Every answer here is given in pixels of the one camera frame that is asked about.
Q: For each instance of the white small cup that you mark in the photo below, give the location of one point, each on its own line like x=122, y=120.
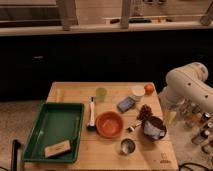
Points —
x=138, y=91

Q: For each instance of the green translucent cup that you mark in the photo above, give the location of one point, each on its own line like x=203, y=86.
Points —
x=101, y=94

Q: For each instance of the blue sponge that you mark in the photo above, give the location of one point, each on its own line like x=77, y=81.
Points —
x=125, y=104

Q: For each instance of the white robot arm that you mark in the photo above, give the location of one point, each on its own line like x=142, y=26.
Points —
x=187, y=83

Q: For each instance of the orange fruit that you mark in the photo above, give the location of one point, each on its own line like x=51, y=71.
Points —
x=149, y=89

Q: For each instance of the yellow translucent cup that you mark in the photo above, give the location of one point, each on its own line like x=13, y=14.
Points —
x=59, y=95

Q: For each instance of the dark bowl with cloth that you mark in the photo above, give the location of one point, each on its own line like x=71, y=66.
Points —
x=154, y=128

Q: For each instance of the orange bowl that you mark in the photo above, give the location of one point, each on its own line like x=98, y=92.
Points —
x=109, y=125

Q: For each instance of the wooden block in tray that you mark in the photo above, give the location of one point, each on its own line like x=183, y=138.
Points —
x=57, y=149

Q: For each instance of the brown pine cone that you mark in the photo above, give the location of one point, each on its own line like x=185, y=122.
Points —
x=144, y=112

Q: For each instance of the green plastic tray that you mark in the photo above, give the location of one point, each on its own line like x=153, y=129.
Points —
x=54, y=123

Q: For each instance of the small metal cup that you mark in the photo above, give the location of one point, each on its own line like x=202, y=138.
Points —
x=127, y=146

